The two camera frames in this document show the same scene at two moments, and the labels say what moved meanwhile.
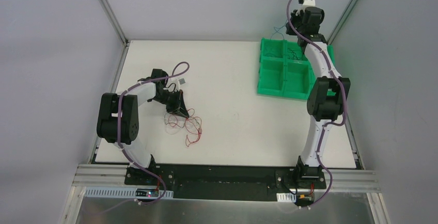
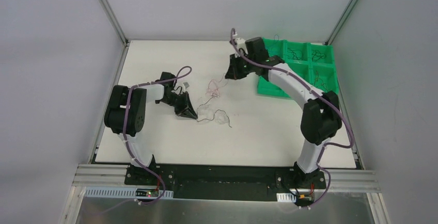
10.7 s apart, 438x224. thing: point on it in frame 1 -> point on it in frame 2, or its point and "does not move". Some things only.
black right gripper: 296,19 -> 236,64
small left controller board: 146,192 does not move
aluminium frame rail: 87,175 does not move
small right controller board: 304,200 does not move
